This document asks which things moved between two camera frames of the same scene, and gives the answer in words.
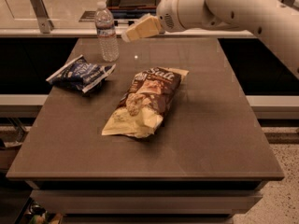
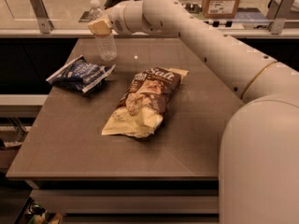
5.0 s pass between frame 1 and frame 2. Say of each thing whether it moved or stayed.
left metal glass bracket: stayed
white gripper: moved
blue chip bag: stayed
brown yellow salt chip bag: stayed
